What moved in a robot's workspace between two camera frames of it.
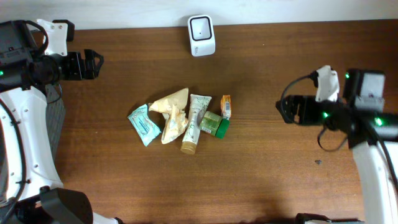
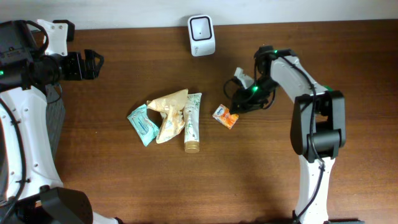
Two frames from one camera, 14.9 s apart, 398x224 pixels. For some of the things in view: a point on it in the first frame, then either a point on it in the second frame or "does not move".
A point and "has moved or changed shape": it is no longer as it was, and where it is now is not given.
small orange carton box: x=226 y=106 has moved or changed shape
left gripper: x=92 y=68 does not move
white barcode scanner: x=201 y=35 does not move
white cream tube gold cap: x=198 y=104 has moved or changed shape
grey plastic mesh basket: x=56 y=116 does not move
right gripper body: x=306 y=107 to x=253 y=95
